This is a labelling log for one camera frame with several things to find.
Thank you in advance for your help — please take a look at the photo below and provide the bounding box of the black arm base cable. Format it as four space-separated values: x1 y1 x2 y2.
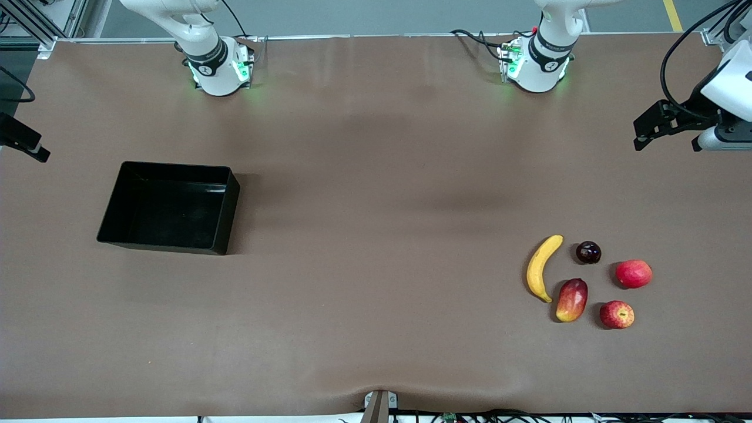
220 0 268 43
450 28 513 61

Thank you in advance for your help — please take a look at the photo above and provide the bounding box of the large table cover mat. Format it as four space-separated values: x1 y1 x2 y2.
0 32 752 419

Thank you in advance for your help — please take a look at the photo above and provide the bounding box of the red apple with yellow dimple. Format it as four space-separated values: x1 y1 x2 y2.
599 300 636 330

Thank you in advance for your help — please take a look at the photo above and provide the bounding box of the red yellow mango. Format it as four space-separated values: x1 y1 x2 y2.
555 278 589 324

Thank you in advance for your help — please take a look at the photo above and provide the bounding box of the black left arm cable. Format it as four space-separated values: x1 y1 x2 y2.
660 0 752 123

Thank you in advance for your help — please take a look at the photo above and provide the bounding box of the yellow banana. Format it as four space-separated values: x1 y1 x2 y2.
526 234 564 304

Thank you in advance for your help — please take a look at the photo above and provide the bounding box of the pinkish red round fruit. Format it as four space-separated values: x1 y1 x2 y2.
615 259 653 290

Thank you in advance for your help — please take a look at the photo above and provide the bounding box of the black plastic box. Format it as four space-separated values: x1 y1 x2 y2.
96 161 241 256

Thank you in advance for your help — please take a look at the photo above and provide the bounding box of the aluminium frame profile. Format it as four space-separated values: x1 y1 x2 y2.
0 0 90 61
701 0 752 46

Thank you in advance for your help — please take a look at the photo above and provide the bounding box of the grey metal bracket post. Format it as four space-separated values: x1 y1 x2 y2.
363 390 399 423

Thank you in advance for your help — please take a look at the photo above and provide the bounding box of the dark purple plum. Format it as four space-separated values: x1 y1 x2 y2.
575 240 602 265

